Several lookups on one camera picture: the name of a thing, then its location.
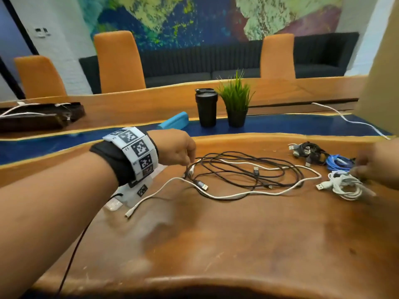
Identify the person's left hand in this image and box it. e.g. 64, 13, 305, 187
147, 129, 197, 167

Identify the person's right hand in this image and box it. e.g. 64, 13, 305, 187
349, 138, 399, 191

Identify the long black cable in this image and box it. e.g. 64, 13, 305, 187
182, 151, 305, 201

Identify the person's left forearm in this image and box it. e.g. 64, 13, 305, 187
0, 151, 119, 299

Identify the blue case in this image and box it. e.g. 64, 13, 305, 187
157, 111, 190, 130

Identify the black lidded cup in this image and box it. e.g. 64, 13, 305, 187
195, 88, 219, 128

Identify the black wristband with marker tiles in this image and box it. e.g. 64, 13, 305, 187
89, 126, 159, 188

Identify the green potted plant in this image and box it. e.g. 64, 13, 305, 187
216, 69, 255, 128

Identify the tan chair back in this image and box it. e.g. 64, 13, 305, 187
354, 0, 399, 136

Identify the orange chair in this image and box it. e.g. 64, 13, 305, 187
94, 30, 147, 94
13, 55, 68, 99
260, 33, 296, 80

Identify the black sofa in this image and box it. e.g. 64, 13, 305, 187
79, 32, 360, 95

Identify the dark brown bag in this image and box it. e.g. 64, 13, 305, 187
0, 102, 86, 133

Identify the coiled blue cable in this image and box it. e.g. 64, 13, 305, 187
325, 154, 356, 172

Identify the coiled black cable bundle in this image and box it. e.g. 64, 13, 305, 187
288, 141, 330, 167

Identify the thin white cable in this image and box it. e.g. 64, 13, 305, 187
311, 102, 391, 140

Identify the long loose white cable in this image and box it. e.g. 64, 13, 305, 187
125, 159, 322, 219

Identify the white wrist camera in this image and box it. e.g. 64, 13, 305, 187
104, 175, 155, 211

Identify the colourful wall mural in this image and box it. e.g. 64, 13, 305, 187
77, 0, 344, 52

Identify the thin black wrist camera cable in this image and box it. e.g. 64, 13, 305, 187
55, 193, 124, 297

